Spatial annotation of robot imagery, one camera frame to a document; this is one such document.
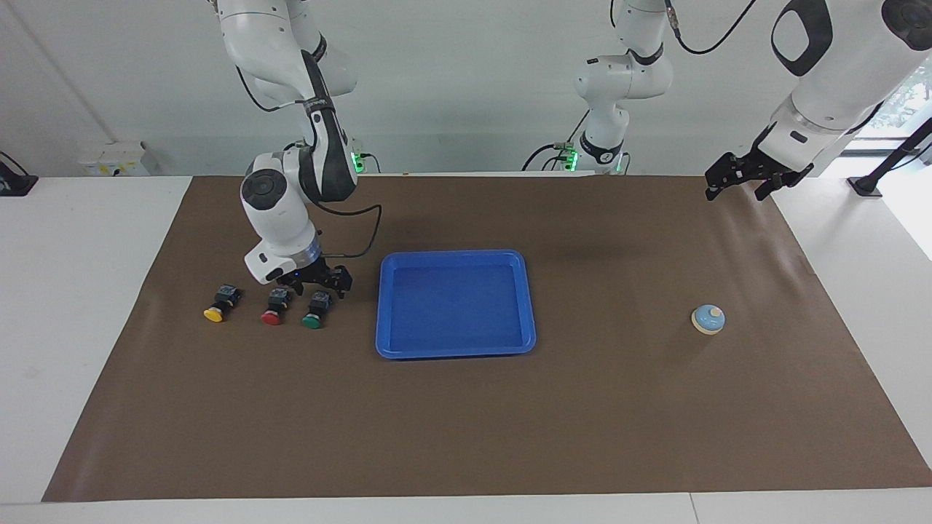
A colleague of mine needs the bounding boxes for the window with green foliage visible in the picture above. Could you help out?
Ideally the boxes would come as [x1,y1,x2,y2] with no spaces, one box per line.
[870,62,932,154]

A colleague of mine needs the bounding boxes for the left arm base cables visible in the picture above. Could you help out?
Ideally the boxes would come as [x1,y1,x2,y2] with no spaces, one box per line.
[521,109,592,172]

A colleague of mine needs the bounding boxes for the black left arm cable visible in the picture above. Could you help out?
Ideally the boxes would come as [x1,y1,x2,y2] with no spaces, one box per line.
[663,0,754,55]

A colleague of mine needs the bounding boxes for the blue plastic tray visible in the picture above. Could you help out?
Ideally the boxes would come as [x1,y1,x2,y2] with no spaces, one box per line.
[375,250,537,360]

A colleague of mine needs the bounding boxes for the white wall socket box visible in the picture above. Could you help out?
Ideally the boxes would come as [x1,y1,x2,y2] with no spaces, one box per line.
[79,142,151,177]

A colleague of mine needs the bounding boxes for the yellow push button switch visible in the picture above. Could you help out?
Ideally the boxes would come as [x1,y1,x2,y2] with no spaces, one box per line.
[203,285,242,323]

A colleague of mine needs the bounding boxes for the small black stand foot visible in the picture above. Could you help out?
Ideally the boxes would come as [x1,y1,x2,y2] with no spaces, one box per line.
[0,151,39,197]

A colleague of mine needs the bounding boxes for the light blue call bell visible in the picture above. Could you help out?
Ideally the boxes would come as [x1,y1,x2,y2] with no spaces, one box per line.
[691,304,727,336]

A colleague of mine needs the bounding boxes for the red push button switch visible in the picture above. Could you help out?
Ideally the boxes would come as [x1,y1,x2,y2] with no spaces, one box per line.
[260,287,293,326]

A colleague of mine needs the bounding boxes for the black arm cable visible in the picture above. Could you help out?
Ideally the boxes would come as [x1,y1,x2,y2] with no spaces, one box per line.
[234,64,384,260]
[663,0,754,55]

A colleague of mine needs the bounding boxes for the brown table mat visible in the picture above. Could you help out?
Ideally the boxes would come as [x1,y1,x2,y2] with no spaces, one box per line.
[42,175,932,503]

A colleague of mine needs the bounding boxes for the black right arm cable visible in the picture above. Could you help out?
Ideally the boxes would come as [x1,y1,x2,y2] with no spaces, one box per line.
[234,64,384,260]

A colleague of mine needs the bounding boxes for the green push button switch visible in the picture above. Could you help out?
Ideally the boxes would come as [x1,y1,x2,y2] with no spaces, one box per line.
[301,290,334,330]

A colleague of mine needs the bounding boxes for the black tripod stand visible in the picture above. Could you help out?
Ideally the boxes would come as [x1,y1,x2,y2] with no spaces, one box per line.
[847,116,932,199]

